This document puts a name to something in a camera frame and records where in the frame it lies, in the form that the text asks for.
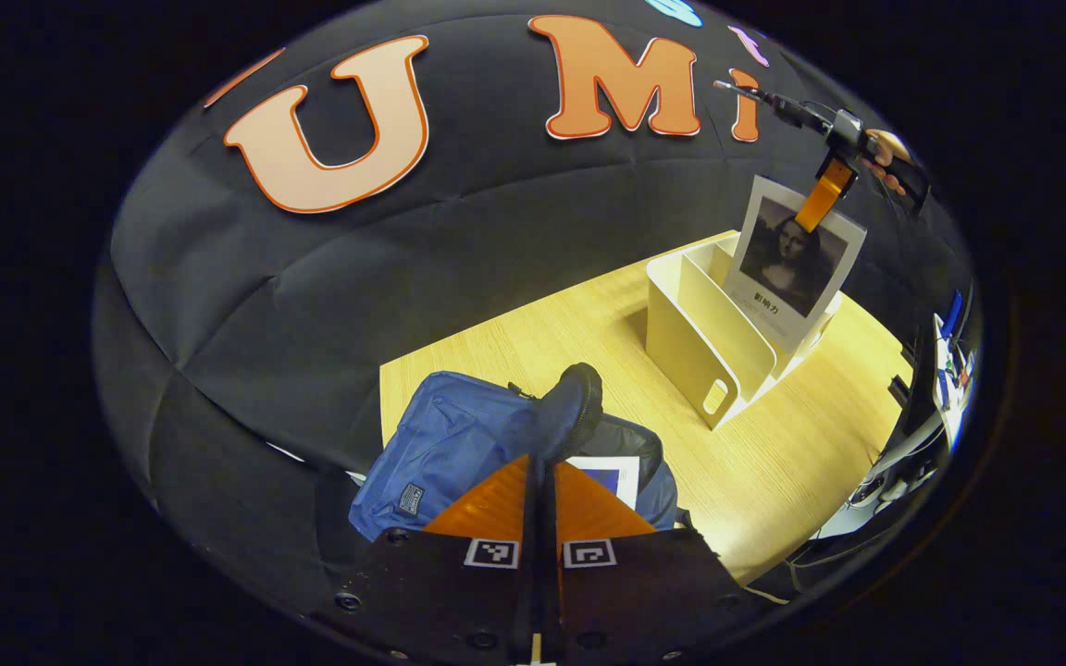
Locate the white bookshelf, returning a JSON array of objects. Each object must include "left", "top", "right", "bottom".
[{"left": 646, "top": 231, "right": 844, "bottom": 431}]

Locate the black backdrop cloth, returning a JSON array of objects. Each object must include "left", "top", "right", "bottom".
[{"left": 92, "top": 0, "right": 973, "bottom": 556}]

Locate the blue cover book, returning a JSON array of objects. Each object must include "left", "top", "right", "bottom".
[{"left": 565, "top": 455, "right": 640, "bottom": 510}]

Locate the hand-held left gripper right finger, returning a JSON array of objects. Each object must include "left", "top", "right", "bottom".
[{"left": 547, "top": 460, "right": 747, "bottom": 666}]

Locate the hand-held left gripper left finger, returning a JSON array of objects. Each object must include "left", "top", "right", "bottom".
[{"left": 334, "top": 453, "right": 539, "bottom": 666}]

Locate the blue schoolbag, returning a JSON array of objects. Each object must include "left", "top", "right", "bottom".
[{"left": 349, "top": 363, "right": 680, "bottom": 542}]

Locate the portrait cover book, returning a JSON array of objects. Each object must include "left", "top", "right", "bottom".
[{"left": 723, "top": 175, "right": 867, "bottom": 352}]

